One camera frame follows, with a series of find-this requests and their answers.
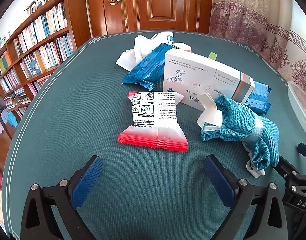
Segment patterned curtain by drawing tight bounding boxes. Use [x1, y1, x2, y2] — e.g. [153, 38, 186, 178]
[208, 0, 306, 90]

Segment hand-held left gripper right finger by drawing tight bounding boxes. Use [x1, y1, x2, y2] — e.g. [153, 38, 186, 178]
[204, 154, 289, 240]

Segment teal cloth pouch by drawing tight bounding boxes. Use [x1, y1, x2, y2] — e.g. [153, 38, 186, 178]
[200, 95, 280, 172]

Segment clear plastic bowl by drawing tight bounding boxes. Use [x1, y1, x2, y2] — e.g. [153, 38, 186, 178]
[288, 80, 306, 140]

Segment white paper strip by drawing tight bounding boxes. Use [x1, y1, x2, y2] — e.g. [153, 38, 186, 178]
[197, 93, 223, 131]

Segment rows of books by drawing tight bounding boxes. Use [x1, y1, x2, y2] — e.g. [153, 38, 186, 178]
[0, 2, 77, 120]

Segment white elastic strap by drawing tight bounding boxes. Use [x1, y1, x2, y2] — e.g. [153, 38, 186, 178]
[242, 141, 266, 179]

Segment white medicine box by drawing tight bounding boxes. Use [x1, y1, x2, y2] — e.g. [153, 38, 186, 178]
[163, 49, 255, 112]

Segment white printed wrapper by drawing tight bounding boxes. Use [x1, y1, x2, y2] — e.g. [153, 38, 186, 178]
[116, 32, 192, 71]

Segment red and white packet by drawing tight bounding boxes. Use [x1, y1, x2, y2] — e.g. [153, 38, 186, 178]
[118, 91, 188, 153]

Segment wooden bookshelf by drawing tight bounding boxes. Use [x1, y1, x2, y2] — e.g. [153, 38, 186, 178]
[0, 0, 92, 140]

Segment wooden door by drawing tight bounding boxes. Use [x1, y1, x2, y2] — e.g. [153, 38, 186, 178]
[87, 0, 213, 38]

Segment blue wipes packet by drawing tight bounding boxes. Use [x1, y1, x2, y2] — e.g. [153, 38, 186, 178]
[121, 43, 180, 91]
[244, 80, 272, 115]

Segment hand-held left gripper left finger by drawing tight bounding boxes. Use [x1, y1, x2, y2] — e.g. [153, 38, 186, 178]
[20, 155, 103, 240]

